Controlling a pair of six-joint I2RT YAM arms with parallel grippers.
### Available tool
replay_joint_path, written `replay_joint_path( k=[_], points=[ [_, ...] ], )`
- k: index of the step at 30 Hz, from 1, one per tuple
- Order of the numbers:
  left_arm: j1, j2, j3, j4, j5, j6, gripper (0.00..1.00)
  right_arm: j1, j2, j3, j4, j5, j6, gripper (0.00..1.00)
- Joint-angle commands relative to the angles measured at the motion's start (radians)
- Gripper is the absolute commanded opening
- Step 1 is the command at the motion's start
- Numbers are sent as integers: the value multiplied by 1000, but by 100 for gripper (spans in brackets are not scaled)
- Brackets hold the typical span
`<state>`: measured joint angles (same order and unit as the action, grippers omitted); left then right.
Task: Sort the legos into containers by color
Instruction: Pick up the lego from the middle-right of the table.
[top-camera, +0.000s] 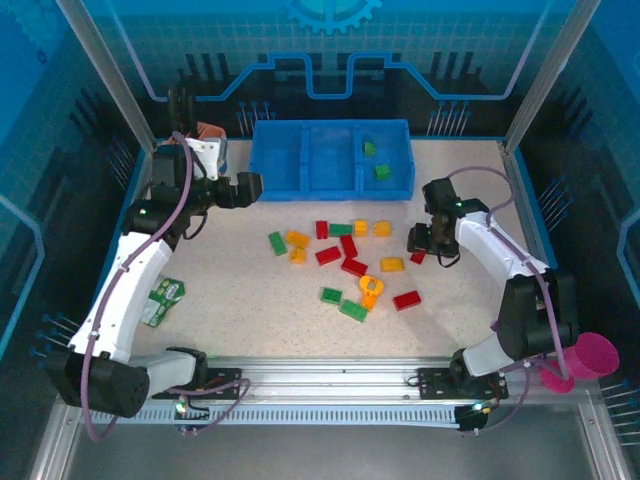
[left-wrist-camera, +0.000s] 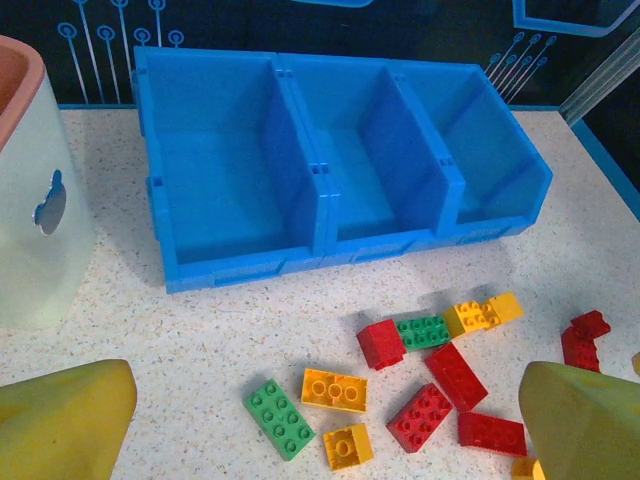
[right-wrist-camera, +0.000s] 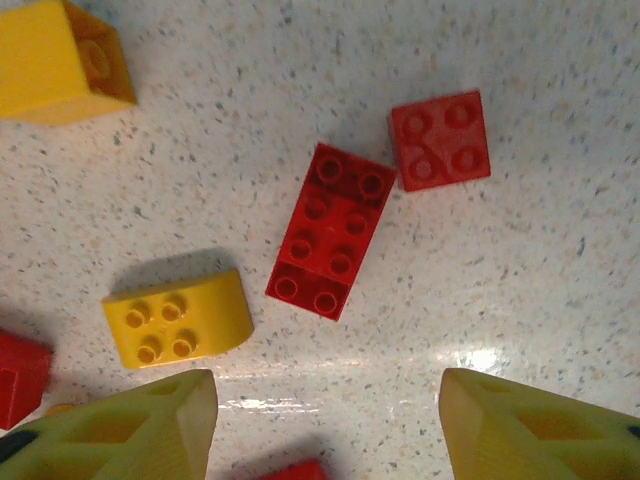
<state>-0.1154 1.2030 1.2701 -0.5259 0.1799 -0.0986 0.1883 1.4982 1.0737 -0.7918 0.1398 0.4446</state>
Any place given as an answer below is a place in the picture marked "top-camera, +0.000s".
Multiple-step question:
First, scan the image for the yellow lego brick printed 120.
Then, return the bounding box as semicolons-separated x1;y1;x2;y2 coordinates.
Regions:
358;274;386;297

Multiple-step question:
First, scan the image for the beige utensil holder orange rim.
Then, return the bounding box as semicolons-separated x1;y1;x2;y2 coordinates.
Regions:
162;122;231;176

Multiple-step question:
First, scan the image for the blue three-compartment bin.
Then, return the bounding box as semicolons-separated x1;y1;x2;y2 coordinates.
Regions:
249;118;417;202

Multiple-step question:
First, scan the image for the green snack packet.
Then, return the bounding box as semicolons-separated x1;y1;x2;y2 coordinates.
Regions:
140;277;187;329

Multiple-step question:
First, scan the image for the pink plastic cup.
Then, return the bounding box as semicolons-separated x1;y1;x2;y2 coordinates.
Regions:
539;331;621;396

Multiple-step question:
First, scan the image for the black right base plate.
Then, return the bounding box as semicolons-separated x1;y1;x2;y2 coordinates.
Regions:
416;367;454;400

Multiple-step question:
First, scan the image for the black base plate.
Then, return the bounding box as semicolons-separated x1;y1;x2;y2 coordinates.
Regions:
207;367;245;397
416;367;454;400

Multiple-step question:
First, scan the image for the aluminium frame post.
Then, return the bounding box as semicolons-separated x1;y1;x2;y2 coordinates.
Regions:
503;0;604;151
55;0;157;151

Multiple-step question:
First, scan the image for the aluminium mounting rail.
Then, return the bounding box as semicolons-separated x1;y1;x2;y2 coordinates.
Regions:
64;355;591;401

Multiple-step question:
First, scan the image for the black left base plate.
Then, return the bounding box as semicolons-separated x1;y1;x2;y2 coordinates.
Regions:
207;367;245;397

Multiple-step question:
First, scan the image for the white slotted cable tray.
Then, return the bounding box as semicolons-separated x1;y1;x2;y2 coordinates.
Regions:
134;403;464;427

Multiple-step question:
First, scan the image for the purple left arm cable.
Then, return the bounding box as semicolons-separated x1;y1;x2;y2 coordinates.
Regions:
79;130;251;442

